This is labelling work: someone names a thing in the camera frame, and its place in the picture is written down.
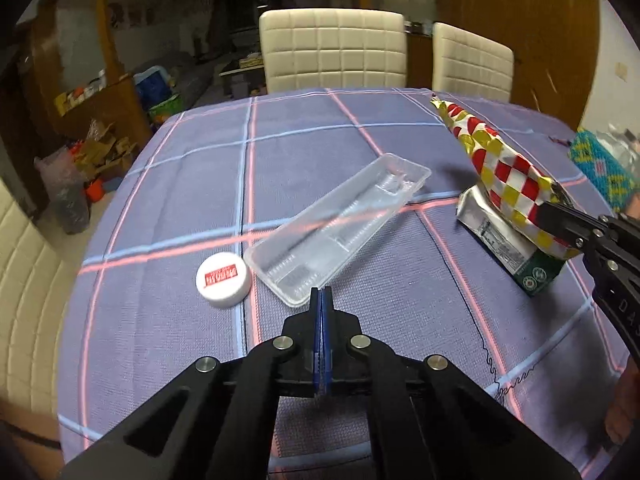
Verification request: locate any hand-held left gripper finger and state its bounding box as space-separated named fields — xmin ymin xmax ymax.
xmin=60 ymin=286 xmax=322 ymax=480
xmin=321 ymin=286 xmax=583 ymax=480

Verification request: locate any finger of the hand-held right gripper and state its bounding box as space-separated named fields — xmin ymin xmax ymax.
xmin=535 ymin=204 xmax=602 ymax=259
xmin=547 ymin=200 xmax=640 ymax=242

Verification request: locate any red gold checkered wrapper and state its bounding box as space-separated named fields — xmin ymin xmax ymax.
xmin=430 ymin=95 xmax=581 ymax=261

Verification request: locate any clear plastic tray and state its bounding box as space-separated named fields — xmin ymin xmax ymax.
xmin=243 ymin=152 xmax=433 ymax=307

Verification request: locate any person's right hand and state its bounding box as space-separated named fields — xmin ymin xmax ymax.
xmin=604 ymin=360 xmax=640 ymax=448

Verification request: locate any green white carton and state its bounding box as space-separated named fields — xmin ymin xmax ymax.
xmin=456 ymin=185 xmax=569 ymax=296

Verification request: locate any green yellow knitted bag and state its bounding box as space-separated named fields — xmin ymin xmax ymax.
xmin=570 ymin=129 xmax=640 ymax=214

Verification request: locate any white jar lid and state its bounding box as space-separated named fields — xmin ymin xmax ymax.
xmin=196 ymin=253 xmax=253 ymax=309

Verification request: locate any plaid purple tablecloth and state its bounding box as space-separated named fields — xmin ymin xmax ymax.
xmin=57 ymin=87 xmax=632 ymax=480

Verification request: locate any cream quilted chair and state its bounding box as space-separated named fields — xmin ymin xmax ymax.
xmin=431 ymin=22 xmax=515 ymax=104
xmin=0 ymin=175 xmax=77 ymax=413
xmin=259 ymin=8 xmax=407 ymax=95

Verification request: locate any wooden wardrobe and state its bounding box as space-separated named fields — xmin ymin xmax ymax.
xmin=435 ymin=0 xmax=601 ymax=127

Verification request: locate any green shopping bag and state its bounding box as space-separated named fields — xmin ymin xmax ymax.
xmin=149 ymin=95 xmax=185 ymax=126

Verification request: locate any low coffee table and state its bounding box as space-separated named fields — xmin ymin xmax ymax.
xmin=219 ymin=52 xmax=266 ymax=99

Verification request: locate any pile of cardboard boxes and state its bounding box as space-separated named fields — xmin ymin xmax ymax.
xmin=75 ymin=120 xmax=139 ymax=182

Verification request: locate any grey sofa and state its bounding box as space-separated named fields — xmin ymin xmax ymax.
xmin=170 ymin=50 xmax=221 ymax=107

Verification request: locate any translucent plastic bag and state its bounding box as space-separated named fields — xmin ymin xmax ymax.
xmin=34 ymin=146 xmax=91 ymax=235

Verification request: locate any wooden partition cabinet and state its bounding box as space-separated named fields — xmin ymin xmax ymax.
xmin=30 ymin=0 xmax=152 ymax=147

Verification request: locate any blue cooler bag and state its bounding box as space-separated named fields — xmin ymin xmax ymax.
xmin=134 ymin=66 xmax=171 ymax=106

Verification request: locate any group of small bottles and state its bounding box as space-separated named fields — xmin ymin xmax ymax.
xmin=55 ymin=72 xmax=109 ymax=114

